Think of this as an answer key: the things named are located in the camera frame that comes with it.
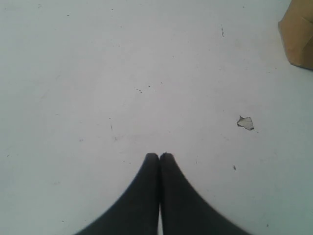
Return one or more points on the brown paper bag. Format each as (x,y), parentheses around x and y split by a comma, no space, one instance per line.
(296,30)

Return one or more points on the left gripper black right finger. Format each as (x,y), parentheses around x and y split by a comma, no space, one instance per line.
(183,210)

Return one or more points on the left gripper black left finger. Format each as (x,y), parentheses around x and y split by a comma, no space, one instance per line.
(136,211)

